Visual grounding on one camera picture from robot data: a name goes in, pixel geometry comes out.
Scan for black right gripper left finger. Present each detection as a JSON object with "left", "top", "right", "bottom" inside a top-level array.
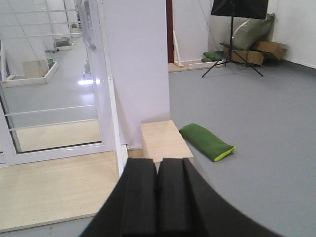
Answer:
[{"left": 122, "top": 158, "right": 157, "bottom": 237}]

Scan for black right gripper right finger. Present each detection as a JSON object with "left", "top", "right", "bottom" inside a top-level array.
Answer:
[{"left": 158, "top": 158, "right": 188, "bottom": 237}]

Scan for white framed sliding glass door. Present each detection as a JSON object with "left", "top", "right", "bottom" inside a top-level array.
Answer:
[{"left": 0, "top": 0, "right": 114, "bottom": 167}]

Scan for silver door handle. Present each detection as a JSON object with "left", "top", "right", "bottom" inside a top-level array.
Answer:
[{"left": 82, "top": 0, "right": 96, "bottom": 50}]

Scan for light wooden box step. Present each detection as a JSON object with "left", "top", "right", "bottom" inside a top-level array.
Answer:
[{"left": 141, "top": 120, "right": 194, "bottom": 164}]

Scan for green sandbag with yellow edge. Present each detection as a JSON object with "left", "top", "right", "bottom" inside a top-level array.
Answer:
[{"left": 179, "top": 123, "right": 236, "bottom": 162}]

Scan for small dark green sandbags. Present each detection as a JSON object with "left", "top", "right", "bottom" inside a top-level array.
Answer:
[{"left": 201, "top": 51, "right": 222, "bottom": 63}]

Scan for brown cardboard box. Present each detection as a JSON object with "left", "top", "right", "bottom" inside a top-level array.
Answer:
[{"left": 232, "top": 41, "right": 288, "bottom": 66}]

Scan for large olive green sack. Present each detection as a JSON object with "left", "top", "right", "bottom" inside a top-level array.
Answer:
[{"left": 232, "top": 13, "right": 276, "bottom": 50}]

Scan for black music stand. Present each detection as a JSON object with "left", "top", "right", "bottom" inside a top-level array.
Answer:
[{"left": 210, "top": 0, "right": 268, "bottom": 69}]

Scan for white wooden floor frame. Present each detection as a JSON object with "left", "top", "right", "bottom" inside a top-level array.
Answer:
[{"left": 0, "top": 60, "right": 59, "bottom": 88}]

